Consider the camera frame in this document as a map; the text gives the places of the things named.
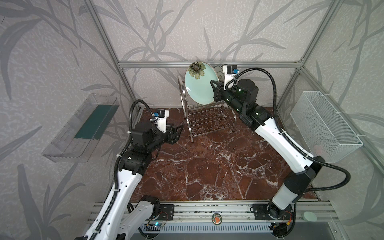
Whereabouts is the clear plastic wall tray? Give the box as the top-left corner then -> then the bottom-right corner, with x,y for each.
42,94 -> 120,163

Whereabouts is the pale green flower plate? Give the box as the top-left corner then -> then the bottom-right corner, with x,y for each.
185,62 -> 218,105

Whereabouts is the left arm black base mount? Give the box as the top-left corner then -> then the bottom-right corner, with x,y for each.
149,204 -> 175,221

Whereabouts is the aluminium cage frame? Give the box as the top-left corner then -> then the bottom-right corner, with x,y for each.
91,1 -> 384,168

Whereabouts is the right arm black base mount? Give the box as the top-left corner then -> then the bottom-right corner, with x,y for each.
250,204 -> 295,221

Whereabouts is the pale green round puck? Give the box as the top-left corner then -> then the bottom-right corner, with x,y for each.
302,211 -> 318,222

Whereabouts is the white plate thin teal rim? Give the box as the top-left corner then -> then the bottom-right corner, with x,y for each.
214,66 -> 225,83

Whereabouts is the white wire mesh basket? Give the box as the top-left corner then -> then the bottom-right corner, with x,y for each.
291,91 -> 363,163

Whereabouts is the round orange sticker badge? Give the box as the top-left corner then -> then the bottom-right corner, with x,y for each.
212,213 -> 223,226

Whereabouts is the steel two-tier dish rack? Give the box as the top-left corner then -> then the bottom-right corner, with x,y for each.
178,79 -> 238,143

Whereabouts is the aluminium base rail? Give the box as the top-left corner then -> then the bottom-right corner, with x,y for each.
88,200 -> 341,237

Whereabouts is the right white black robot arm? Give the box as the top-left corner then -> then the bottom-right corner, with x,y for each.
210,65 -> 351,220

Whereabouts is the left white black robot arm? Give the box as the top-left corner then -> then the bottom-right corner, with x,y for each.
80,100 -> 184,240

